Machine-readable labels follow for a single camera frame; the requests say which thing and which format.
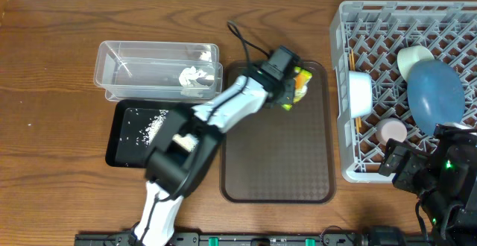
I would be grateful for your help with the yellow green snack wrapper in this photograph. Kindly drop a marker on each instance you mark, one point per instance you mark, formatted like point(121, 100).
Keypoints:
point(301, 79)

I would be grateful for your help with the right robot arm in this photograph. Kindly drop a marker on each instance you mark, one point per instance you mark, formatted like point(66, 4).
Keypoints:
point(444, 181)

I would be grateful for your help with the pile of white rice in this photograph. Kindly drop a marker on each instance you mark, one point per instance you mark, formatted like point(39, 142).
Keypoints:
point(141, 126)

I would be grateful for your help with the white tissue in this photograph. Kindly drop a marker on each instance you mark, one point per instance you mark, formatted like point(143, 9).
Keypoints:
point(193, 77)

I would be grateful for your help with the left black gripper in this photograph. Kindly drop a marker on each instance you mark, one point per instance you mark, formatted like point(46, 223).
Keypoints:
point(291, 97)

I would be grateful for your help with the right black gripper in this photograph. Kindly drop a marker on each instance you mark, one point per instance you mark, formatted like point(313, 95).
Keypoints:
point(414, 160)

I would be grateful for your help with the black plastic bin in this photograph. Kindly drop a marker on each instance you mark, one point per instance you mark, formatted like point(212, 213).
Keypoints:
point(126, 145)

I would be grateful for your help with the white pink paper cup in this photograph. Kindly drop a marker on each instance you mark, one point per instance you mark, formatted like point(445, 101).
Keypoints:
point(390, 128)

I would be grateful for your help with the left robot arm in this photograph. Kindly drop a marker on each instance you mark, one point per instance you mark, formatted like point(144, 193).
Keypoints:
point(167, 183)

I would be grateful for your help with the small mint green bowl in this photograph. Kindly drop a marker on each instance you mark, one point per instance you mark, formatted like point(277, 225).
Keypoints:
point(407, 57)

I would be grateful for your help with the brown plastic serving tray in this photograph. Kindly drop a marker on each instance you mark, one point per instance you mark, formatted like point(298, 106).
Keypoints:
point(278, 156)

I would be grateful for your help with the large dark blue bowl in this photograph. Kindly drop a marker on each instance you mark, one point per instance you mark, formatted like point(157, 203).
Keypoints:
point(435, 95)

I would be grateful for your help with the grey dishwasher rack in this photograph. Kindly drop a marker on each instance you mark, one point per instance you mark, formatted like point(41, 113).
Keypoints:
point(372, 33)

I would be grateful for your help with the clear plastic bin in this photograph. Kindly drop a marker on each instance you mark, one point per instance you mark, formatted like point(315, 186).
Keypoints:
point(150, 70)

